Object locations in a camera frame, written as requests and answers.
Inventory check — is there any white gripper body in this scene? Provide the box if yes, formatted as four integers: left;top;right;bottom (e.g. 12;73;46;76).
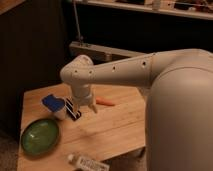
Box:
71;85;93;106

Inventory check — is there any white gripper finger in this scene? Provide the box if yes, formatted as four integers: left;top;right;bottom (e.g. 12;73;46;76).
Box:
89;104;98;114

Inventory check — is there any clear plastic bottle white label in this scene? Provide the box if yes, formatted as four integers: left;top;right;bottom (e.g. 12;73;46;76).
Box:
67;154;110;171

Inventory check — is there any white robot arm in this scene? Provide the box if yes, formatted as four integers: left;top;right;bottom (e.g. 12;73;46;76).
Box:
60;49;213;171

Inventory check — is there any orange carrot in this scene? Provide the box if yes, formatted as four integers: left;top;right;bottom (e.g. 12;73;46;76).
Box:
96;97;115;106

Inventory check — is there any white cup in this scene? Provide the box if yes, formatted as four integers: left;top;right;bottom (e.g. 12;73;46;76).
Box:
53;107;66;120

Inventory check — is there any blue sponge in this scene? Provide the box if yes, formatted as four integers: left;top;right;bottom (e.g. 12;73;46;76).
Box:
42;94;65;112

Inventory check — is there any wooden table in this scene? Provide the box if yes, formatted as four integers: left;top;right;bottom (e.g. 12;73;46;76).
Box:
17;85;145;171

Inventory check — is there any green bowl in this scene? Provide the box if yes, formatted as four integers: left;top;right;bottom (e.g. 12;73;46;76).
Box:
21;118;60;156

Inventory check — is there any metal pole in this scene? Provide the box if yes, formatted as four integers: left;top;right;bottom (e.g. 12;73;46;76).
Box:
72;0;83;45

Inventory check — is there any upper shelf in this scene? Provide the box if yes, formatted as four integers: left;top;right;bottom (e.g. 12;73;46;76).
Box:
75;0;213;21

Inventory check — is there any grey metal bench rail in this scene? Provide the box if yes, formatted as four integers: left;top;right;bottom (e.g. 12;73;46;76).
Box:
69;41;142;62

